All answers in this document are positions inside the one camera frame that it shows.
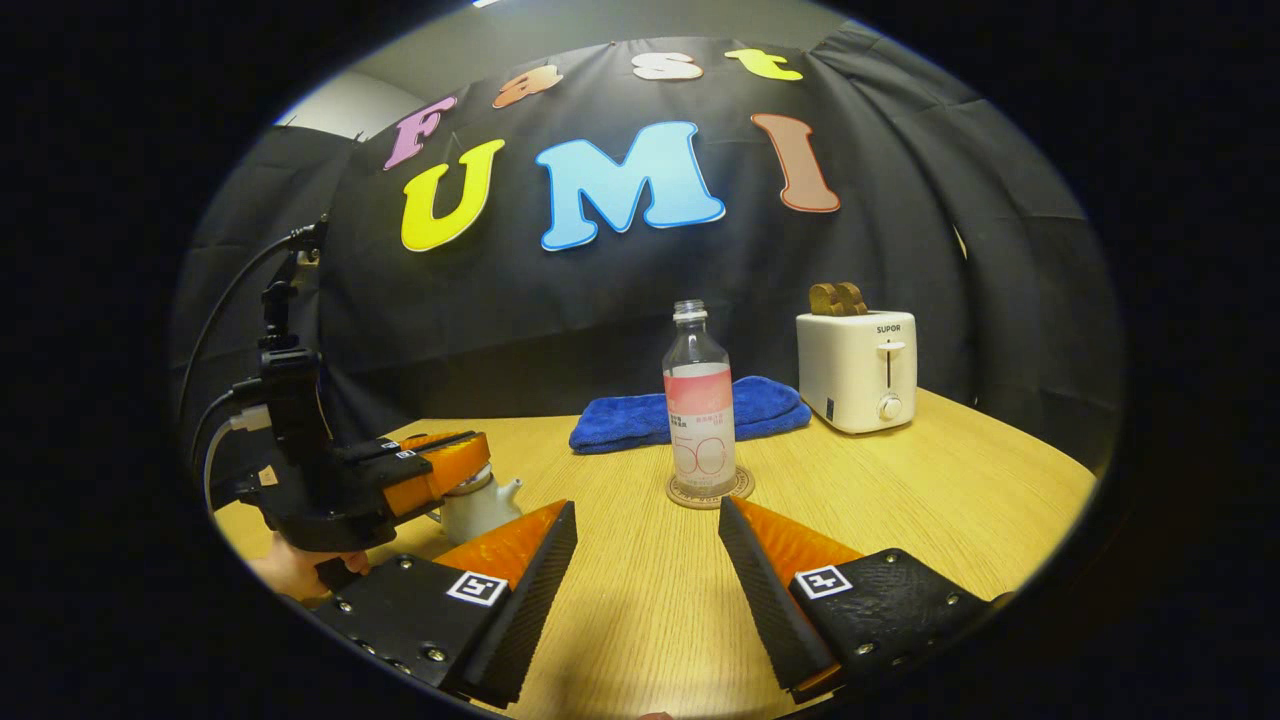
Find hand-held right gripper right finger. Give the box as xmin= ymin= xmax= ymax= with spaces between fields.
xmin=718 ymin=496 xmax=1011 ymax=701

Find blue folded towel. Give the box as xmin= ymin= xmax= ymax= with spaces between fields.
xmin=569 ymin=376 xmax=813 ymax=455

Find white toaster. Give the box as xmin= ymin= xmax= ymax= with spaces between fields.
xmin=796 ymin=310 xmax=918 ymax=435

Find white cable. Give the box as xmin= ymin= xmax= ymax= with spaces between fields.
xmin=203 ymin=415 xmax=266 ymax=506

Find black backdrop cloth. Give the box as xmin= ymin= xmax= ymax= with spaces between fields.
xmin=170 ymin=20 xmax=1126 ymax=481

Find brown bread slices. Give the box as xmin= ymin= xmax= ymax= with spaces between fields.
xmin=809 ymin=282 xmax=869 ymax=317

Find round wooden coaster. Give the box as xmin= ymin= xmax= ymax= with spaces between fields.
xmin=666 ymin=465 xmax=756 ymax=511

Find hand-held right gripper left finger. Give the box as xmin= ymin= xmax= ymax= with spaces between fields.
xmin=310 ymin=500 xmax=579 ymax=706

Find white ceramic teacup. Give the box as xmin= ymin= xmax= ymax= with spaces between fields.
xmin=440 ymin=476 xmax=524 ymax=546

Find black cable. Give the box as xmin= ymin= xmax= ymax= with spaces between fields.
xmin=178 ymin=228 xmax=301 ymax=421

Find clear pink-label water bottle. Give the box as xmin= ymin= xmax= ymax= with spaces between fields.
xmin=662 ymin=300 xmax=738 ymax=498

